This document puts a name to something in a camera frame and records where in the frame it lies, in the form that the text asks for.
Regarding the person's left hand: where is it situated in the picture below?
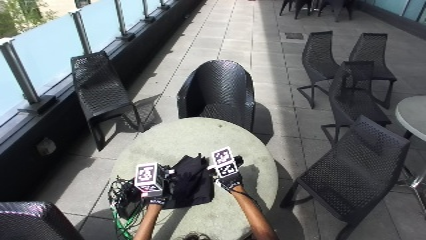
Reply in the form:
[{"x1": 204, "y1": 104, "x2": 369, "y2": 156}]
[{"x1": 148, "y1": 168, "x2": 177, "y2": 206}]

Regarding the person's right hand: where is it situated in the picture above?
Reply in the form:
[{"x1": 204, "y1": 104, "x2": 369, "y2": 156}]
[{"x1": 214, "y1": 155, "x2": 246, "y2": 194}]

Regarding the white marker cube right glove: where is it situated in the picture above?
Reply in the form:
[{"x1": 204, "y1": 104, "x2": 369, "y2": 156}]
[{"x1": 209, "y1": 146, "x2": 241, "y2": 180}]

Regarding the white marker cube glove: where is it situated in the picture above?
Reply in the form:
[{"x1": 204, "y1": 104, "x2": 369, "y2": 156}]
[
  {"x1": 209, "y1": 146, "x2": 241, "y2": 180},
  {"x1": 133, "y1": 162, "x2": 166, "y2": 198}
]

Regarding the white marker cube left glove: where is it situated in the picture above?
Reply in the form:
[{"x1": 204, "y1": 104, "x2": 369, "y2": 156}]
[{"x1": 133, "y1": 162, "x2": 166, "y2": 198}]

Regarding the black cloth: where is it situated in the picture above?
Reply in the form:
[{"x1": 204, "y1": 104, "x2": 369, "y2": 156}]
[{"x1": 162, "y1": 153, "x2": 216, "y2": 210}]

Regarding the black woven tub chair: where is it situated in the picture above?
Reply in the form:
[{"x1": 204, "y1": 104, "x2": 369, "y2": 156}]
[
  {"x1": 176, "y1": 59, "x2": 257, "y2": 133},
  {"x1": 0, "y1": 200, "x2": 87, "y2": 240}
]

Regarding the black mesh chair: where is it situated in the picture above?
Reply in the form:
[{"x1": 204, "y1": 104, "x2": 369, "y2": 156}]
[
  {"x1": 296, "y1": 30, "x2": 342, "y2": 110},
  {"x1": 280, "y1": 115, "x2": 413, "y2": 240},
  {"x1": 347, "y1": 32, "x2": 398, "y2": 110},
  {"x1": 69, "y1": 50, "x2": 146, "y2": 152},
  {"x1": 320, "y1": 60, "x2": 393, "y2": 145}
]

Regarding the round grey side table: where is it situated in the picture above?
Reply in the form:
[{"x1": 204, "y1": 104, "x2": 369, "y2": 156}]
[{"x1": 394, "y1": 95, "x2": 426, "y2": 201}]

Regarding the frosted glass railing panel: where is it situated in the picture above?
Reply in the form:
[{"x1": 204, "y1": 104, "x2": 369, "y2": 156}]
[
  {"x1": 11, "y1": 13, "x2": 87, "y2": 98},
  {"x1": 0, "y1": 53, "x2": 27, "y2": 126},
  {"x1": 80, "y1": 0, "x2": 124, "y2": 54}
]

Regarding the group of dark chairs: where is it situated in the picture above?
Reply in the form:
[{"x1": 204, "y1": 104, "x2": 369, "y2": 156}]
[{"x1": 278, "y1": 0, "x2": 357, "y2": 23}]

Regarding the black cable bundle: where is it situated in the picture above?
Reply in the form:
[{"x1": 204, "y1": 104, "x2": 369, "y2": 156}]
[{"x1": 107, "y1": 177, "x2": 134, "y2": 214}]

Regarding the green cable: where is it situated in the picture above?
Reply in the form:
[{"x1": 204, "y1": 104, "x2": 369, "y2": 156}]
[{"x1": 109, "y1": 205, "x2": 136, "y2": 240}]

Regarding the round grey wall fixture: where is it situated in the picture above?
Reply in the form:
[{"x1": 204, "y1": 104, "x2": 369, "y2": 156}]
[{"x1": 35, "y1": 136, "x2": 59, "y2": 157}]

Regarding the metal railing post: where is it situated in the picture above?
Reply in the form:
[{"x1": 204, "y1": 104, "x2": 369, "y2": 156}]
[
  {"x1": 0, "y1": 37, "x2": 59, "y2": 114},
  {"x1": 113, "y1": 0, "x2": 136, "y2": 42},
  {"x1": 141, "y1": 0, "x2": 157, "y2": 23},
  {"x1": 69, "y1": 9, "x2": 93, "y2": 56}
]

